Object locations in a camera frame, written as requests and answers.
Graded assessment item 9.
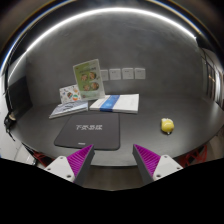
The white wall socket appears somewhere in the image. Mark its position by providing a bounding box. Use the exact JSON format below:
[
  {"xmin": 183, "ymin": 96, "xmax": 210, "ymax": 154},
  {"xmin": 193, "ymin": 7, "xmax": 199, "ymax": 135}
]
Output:
[
  {"xmin": 100, "ymin": 70, "xmax": 109, "ymax": 81},
  {"xmin": 122, "ymin": 68, "xmax": 134, "ymax": 79},
  {"xmin": 135, "ymin": 68, "xmax": 146, "ymax": 79},
  {"xmin": 109, "ymin": 69, "xmax": 121, "ymax": 80}
]

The black mouse pad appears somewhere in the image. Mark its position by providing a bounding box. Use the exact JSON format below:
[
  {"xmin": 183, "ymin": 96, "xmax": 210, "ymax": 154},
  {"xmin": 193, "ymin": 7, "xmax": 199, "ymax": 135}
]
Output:
[{"xmin": 54, "ymin": 112, "xmax": 120, "ymax": 151}]

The curved ceiling light strip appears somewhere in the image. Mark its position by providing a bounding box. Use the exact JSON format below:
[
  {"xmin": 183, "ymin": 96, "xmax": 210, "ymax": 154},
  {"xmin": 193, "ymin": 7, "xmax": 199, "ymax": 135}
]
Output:
[{"xmin": 0, "ymin": 5, "xmax": 196, "ymax": 77}]

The red table frame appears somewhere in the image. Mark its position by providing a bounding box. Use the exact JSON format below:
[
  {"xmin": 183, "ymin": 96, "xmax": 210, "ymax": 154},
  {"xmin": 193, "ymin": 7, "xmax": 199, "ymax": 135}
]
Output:
[{"xmin": 177, "ymin": 145, "xmax": 207, "ymax": 167}]

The black desk lamp clamp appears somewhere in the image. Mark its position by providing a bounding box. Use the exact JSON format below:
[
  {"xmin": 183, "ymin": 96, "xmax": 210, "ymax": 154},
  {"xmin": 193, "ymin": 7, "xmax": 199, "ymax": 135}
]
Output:
[{"xmin": 4, "ymin": 113, "xmax": 16, "ymax": 140}]

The grey magazine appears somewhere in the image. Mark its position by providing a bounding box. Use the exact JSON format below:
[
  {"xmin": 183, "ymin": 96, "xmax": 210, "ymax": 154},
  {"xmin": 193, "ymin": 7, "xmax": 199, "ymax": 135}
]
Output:
[{"xmin": 49, "ymin": 101, "xmax": 88, "ymax": 119}]

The green upright menu card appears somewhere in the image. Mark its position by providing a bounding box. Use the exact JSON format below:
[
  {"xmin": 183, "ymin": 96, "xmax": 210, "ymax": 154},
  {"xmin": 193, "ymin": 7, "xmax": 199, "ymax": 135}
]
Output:
[{"xmin": 73, "ymin": 59, "xmax": 105, "ymax": 100}]

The white blue book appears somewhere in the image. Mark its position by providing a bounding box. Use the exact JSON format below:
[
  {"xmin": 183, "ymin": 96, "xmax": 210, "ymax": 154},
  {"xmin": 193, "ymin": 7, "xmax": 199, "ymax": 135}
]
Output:
[{"xmin": 90, "ymin": 94, "xmax": 139, "ymax": 113}]

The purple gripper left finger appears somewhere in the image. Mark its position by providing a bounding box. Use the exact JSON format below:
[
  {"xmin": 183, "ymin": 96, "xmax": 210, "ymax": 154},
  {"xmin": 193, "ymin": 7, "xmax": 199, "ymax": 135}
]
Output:
[{"xmin": 45, "ymin": 145, "xmax": 95, "ymax": 186}]

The white colourful leaflet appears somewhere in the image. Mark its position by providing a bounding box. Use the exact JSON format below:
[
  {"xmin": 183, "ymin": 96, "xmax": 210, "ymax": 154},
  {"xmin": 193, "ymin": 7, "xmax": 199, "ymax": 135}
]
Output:
[{"xmin": 59, "ymin": 85, "xmax": 81, "ymax": 104}]

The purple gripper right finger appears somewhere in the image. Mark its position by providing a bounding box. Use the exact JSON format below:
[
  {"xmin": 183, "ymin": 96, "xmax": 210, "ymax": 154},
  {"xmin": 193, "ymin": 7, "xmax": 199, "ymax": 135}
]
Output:
[{"xmin": 133, "ymin": 144, "xmax": 182, "ymax": 185}]

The yellow computer mouse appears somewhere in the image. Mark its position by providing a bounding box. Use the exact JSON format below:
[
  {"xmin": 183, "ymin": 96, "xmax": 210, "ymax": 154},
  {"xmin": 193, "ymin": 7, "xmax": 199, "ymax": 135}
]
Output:
[{"xmin": 161, "ymin": 118, "xmax": 174, "ymax": 134}]

